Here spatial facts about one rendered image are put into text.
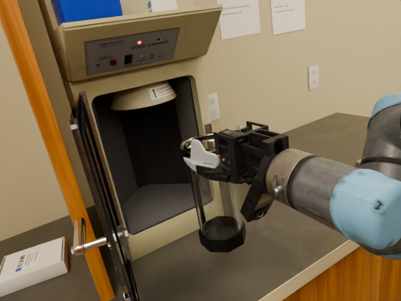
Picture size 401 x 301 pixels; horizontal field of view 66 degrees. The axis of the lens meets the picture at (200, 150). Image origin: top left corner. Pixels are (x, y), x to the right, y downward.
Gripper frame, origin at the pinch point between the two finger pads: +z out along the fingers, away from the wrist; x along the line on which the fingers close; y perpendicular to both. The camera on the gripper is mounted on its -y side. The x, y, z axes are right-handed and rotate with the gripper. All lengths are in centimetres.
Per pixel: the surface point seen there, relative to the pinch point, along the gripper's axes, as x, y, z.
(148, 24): 3.6, 25.4, 8.8
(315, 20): -105, 20, 63
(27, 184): 36, -15, 63
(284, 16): -85, 24, 62
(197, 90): -10.1, 9.1, 19.5
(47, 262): 36, -26, 30
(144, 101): 3.5, 9.3, 21.6
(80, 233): 26.6, -3.0, -4.1
